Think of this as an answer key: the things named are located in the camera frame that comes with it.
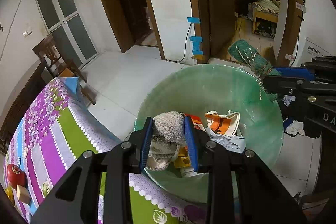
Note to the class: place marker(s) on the green lined trash bin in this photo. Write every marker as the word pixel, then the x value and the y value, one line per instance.
pixel 210 90

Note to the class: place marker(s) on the floral striped tablecloth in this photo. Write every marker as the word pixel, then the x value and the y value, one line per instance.
pixel 65 140

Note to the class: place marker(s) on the green patterned sock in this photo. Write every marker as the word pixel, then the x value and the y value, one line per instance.
pixel 244 53

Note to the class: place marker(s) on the red apple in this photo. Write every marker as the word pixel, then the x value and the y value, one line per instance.
pixel 16 175

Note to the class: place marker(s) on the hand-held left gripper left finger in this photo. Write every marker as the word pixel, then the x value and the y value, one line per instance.
pixel 145 142

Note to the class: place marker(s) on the small wooden block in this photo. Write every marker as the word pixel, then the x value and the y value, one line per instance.
pixel 23 193

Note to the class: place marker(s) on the brown wooden door frame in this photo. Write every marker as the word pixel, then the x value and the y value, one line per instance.
pixel 287 3

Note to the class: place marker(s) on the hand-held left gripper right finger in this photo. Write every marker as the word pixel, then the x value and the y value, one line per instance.
pixel 190 142

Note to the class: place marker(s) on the dark wooden door frame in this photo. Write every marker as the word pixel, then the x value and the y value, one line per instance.
pixel 113 3

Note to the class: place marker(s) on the red box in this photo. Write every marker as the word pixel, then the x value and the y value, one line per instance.
pixel 197 121

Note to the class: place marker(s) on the frosted glass door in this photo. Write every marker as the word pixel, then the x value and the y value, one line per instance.
pixel 60 11

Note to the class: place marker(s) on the blue tape piece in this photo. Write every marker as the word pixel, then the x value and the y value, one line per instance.
pixel 195 39
pixel 197 52
pixel 193 20

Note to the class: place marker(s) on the wooden chair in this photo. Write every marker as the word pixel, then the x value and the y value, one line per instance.
pixel 52 56

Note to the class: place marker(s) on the wooden bed with bedding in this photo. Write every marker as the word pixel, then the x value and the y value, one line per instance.
pixel 265 14

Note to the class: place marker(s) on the yellow cigarette carton box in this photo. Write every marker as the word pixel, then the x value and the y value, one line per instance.
pixel 182 159

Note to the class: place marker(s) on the dark wooden furniture frame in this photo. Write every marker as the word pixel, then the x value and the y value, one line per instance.
pixel 18 98

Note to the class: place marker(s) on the pile of clothes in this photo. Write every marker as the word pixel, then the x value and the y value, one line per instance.
pixel 294 127

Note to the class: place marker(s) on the white wall sign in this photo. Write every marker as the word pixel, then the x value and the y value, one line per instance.
pixel 316 49

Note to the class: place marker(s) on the grey towel cloth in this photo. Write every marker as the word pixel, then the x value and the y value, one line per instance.
pixel 168 134

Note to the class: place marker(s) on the white red sticker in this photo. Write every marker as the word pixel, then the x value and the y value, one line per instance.
pixel 300 7

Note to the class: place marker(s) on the yellow object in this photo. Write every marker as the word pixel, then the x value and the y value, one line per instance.
pixel 9 195

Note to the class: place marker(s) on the white wall switch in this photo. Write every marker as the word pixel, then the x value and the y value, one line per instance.
pixel 27 32

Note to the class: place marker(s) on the blue under cloth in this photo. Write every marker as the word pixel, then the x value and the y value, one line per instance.
pixel 73 83

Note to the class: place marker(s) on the orange and white paper cup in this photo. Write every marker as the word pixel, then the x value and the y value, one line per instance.
pixel 223 124

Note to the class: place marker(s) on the white printed packet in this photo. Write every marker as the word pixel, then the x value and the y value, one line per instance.
pixel 231 144

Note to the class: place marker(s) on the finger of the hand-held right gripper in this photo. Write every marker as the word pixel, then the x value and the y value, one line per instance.
pixel 294 72
pixel 281 85

